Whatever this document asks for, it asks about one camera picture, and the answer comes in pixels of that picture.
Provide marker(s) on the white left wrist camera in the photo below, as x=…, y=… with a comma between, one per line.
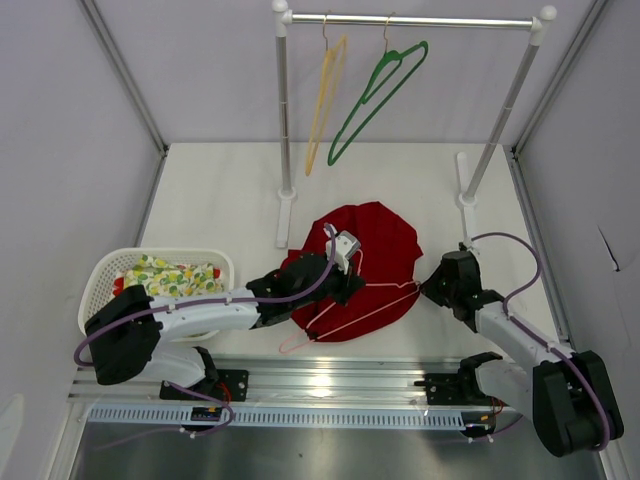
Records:
x=341, y=247

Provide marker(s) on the red skirt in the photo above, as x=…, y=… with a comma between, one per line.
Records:
x=373, y=224

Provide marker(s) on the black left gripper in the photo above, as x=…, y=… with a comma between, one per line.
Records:
x=347, y=284

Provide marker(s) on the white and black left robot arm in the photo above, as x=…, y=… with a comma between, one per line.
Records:
x=136, y=335

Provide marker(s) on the yellow hanger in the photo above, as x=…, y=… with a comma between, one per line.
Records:
x=330, y=78

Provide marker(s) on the pink wire hanger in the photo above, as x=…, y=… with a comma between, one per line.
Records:
x=390, y=292

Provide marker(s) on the aluminium mounting rail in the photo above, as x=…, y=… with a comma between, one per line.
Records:
x=288, y=381

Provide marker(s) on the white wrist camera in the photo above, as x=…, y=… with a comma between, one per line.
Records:
x=341, y=247
x=468, y=246

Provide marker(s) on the white slotted cable duct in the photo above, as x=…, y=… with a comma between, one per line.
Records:
x=412, y=419

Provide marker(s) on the lemon print cloth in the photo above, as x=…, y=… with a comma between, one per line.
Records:
x=174, y=273

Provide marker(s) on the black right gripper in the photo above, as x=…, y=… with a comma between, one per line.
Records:
x=428, y=287

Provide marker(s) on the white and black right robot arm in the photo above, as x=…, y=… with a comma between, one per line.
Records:
x=566, y=395

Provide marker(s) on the green hanger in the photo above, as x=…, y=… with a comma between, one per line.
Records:
x=388, y=77

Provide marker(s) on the white metal clothes rack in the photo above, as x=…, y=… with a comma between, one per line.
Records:
x=469, y=183

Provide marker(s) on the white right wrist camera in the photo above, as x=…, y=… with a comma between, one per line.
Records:
x=468, y=246

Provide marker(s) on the white plastic laundry basket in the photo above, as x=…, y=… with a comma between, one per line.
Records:
x=98, y=289

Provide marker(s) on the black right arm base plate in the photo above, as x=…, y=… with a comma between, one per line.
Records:
x=443, y=389

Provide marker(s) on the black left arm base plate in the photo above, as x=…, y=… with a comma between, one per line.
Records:
x=231, y=386

